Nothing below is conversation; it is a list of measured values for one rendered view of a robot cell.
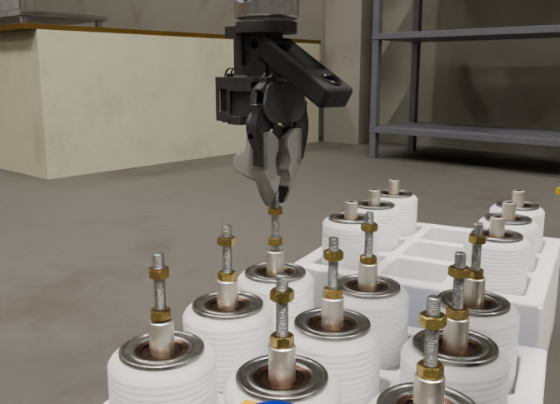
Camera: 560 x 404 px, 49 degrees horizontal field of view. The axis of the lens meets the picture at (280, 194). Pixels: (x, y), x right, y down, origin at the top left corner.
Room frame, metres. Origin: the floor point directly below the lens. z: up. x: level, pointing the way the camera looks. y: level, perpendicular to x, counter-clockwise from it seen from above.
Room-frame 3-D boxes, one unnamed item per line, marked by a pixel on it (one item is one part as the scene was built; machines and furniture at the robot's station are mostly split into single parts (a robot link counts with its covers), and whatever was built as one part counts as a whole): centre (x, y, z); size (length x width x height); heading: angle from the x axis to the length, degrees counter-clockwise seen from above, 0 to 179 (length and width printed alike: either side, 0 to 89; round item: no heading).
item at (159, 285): (0.51, 0.11, 0.30); 0.01 x 0.01 x 0.08
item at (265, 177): (0.72, 0.03, 0.39); 0.06 x 0.03 x 0.09; 49
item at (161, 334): (0.51, 0.11, 0.26); 0.02 x 0.02 x 0.03
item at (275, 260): (0.72, 0.01, 0.26); 0.02 x 0.02 x 0.03
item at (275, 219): (0.72, 0.01, 0.31); 0.01 x 0.01 x 0.08
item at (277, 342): (0.46, 0.00, 0.29); 0.02 x 0.02 x 0.01; 6
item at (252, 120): (0.70, 0.02, 0.43); 0.05 x 0.02 x 0.09; 139
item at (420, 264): (1.06, -0.28, 0.09); 0.39 x 0.39 x 0.18; 62
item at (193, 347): (0.51, 0.11, 0.25); 0.08 x 0.08 x 0.01
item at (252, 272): (0.72, 0.01, 0.25); 0.08 x 0.08 x 0.01
